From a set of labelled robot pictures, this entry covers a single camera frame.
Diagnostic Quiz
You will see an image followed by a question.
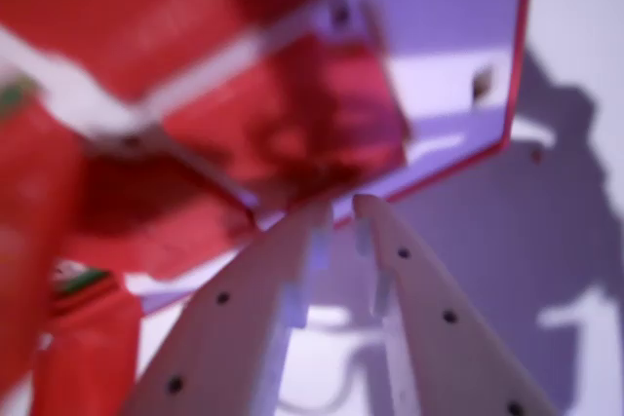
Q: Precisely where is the red and white game board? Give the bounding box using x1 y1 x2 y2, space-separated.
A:
0 0 536 416

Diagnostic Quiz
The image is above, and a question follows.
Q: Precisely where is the red board flap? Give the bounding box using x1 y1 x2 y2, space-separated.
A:
160 33 413 215

